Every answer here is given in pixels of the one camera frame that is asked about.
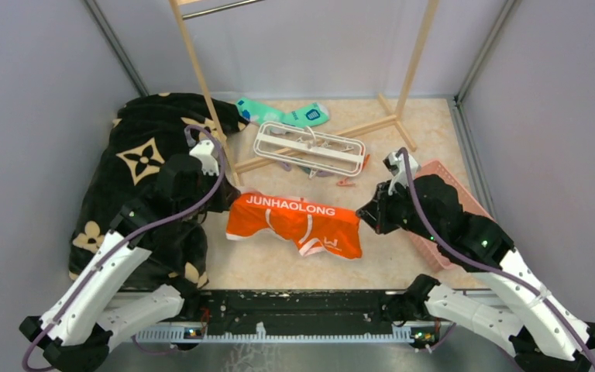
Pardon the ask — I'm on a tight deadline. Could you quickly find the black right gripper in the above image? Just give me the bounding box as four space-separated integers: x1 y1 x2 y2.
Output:
356 177 442 243

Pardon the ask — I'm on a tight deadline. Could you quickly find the orange underwear white trim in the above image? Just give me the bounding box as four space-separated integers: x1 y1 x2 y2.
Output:
225 191 363 260

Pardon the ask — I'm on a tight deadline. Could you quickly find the pink perforated plastic basket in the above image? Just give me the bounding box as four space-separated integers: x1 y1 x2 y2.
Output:
408 159 494 273

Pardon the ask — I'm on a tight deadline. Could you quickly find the wooden drying rack frame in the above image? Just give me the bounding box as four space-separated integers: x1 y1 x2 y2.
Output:
169 0 439 185

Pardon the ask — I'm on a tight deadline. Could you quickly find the white plastic clip hanger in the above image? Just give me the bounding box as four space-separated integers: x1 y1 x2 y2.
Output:
253 122 366 177

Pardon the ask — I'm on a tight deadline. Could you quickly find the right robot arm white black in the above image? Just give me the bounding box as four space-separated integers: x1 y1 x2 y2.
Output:
357 174 595 371

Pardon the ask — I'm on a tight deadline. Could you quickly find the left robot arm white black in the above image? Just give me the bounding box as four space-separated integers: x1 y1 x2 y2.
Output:
19 153 239 371

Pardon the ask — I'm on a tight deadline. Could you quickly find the salmon pink clothes peg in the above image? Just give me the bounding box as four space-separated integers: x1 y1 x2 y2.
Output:
336 177 356 187

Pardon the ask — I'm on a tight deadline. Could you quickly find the orange clothes peg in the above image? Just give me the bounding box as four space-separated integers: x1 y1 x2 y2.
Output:
361 153 370 171

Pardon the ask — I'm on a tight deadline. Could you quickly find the black floral blanket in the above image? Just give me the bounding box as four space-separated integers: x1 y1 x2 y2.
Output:
68 93 249 291

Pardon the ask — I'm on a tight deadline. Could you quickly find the green patterned sock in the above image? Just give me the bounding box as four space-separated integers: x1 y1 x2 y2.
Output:
235 97 330 128

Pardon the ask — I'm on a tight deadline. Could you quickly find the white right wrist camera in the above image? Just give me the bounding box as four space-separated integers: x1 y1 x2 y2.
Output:
383 147 421 195

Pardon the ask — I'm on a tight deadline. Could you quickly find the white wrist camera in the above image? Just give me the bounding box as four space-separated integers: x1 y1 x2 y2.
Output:
189 139 220 177
383 147 421 195

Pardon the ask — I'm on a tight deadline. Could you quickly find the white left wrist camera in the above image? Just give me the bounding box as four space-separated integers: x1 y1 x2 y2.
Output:
189 139 220 177

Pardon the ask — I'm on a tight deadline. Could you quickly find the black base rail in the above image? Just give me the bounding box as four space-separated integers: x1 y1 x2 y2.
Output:
162 290 445 351

